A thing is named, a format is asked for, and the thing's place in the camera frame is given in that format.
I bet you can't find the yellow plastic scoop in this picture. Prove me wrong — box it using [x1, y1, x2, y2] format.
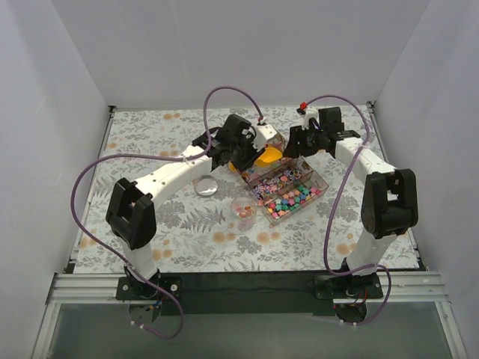
[228, 147, 283, 173]

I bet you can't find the clear compartment candy box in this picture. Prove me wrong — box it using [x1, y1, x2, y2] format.
[229, 157, 329, 226]

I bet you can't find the silver round jar lid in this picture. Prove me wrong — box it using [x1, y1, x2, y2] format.
[193, 175, 219, 197]

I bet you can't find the clear plastic jar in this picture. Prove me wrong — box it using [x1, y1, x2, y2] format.
[230, 197, 257, 231]

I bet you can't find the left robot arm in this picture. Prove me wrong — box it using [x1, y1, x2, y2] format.
[106, 114, 276, 299]

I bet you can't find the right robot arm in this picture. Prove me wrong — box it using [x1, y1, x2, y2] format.
[284, 103, 418, 298]

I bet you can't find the floral patterned table mat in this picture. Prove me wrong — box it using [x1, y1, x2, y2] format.
[73, 104, 420, 273]

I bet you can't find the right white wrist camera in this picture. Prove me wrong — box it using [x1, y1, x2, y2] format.
[296, 102, 320, 130]

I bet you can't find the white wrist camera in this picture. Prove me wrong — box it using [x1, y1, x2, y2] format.
[251, 120, 278, 151]
[296, 102, 320, 130]

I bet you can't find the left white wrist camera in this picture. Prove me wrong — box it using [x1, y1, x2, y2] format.
[251, 120, 278, 151]

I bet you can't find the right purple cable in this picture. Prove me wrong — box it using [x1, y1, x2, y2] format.
[299, 94, 392, 327]

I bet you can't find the purple cable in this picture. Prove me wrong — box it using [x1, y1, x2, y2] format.
[299, 94, 392, 327]
[70, 86, 265, 340]

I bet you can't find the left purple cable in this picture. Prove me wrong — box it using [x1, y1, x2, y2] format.
[70, 86, 265, 340]

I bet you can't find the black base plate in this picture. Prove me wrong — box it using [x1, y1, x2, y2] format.
[115, 271, 387, 316]

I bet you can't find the aluminium frame rail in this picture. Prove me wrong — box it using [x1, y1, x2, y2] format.
[32, 270, 467, 358]

